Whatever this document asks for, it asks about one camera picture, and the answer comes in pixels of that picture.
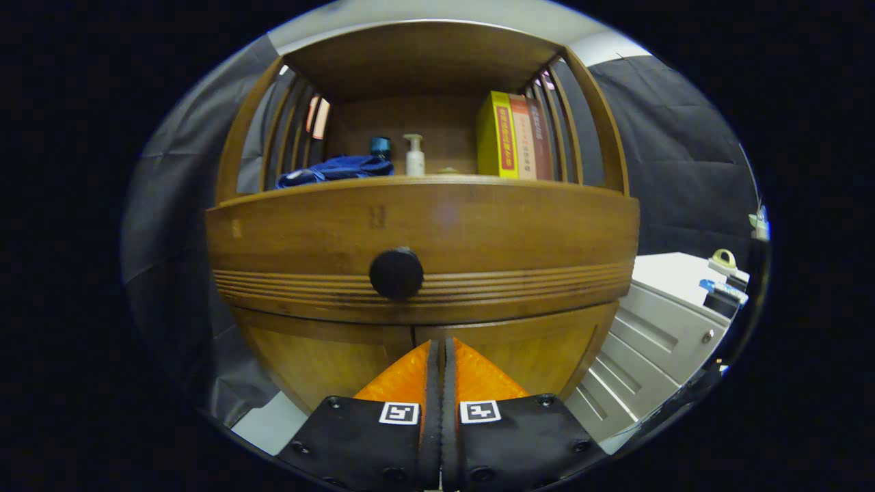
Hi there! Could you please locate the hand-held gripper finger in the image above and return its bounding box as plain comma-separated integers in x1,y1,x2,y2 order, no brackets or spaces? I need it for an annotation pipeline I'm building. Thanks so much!
277,340,445,492
444,337,609,492

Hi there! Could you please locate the wooden drawer with black knob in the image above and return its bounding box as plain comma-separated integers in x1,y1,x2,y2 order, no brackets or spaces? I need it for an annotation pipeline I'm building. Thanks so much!
205,179,641,325

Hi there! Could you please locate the wooden cabinet door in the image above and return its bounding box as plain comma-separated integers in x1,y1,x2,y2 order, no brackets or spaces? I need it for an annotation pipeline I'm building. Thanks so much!
232,307,418,414
414,301,619,400

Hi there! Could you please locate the white drawer cabinet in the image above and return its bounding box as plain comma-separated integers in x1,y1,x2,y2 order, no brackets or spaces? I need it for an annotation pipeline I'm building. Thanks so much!
564,251,751,441

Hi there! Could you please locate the wooden countertop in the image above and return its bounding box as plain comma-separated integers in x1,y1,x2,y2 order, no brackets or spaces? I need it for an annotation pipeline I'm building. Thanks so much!
205,173,640,216

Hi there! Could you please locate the wooden cabinet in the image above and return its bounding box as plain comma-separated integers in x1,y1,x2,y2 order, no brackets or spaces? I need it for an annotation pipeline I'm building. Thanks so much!
205,19,641,414

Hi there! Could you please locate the white pump bottle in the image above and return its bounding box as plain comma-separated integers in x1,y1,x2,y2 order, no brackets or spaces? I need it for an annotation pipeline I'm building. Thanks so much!
403,134,426,177

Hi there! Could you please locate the blue folded towel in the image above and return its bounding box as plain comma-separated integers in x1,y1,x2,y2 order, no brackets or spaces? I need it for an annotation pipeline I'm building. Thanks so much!
275,155,394,190

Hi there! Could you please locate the thick yellow book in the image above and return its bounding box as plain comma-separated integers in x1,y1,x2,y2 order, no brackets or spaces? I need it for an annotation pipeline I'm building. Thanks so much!
476,91,520,180

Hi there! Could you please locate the orange spine book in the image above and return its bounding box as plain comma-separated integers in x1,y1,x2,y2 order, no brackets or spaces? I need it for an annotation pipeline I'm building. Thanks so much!
509,94,539,180

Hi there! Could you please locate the brown spine book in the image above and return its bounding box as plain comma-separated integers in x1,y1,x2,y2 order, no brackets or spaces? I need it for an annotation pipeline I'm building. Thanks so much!
526,96,554,181

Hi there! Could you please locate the blue patterned packet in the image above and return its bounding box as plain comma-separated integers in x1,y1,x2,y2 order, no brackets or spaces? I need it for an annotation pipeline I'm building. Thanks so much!
699,278,747,301

